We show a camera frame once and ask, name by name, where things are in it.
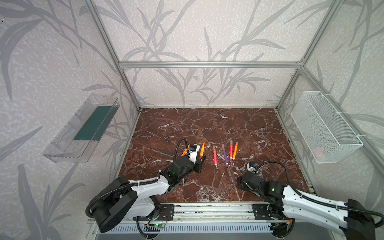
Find pink marker group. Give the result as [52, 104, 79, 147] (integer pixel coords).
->
[213, 146, 218, 166]
[229, 140, 233, 159]

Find purple marker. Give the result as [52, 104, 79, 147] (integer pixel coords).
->
[222, 145, 229, 165]

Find orange marker group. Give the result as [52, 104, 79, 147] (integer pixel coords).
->
[232, 142, 239, 160]

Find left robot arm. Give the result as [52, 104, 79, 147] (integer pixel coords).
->
[85, 155, 206, 233]

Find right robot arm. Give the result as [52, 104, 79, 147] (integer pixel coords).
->
[237, 163, 384, 240]

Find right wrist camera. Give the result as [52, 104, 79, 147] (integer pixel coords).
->
[247, 163, 259, 173]

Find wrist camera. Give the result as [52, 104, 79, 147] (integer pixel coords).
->
[185, 144, 200, 164]
[247, 163, 259, 173]

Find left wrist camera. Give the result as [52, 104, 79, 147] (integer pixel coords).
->
[185, 144, 200, 164]

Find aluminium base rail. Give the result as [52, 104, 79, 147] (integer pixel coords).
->
[86, 201, 337, 224]

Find white wire mesh basket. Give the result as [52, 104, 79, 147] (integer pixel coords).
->
[291, 91, 364, 164]

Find clear plastic wall tray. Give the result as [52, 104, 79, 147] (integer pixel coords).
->
[42, 94, 120, 163]

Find aluminium frame crossbar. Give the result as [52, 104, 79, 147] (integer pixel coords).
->
[119, 61, 301, 69]

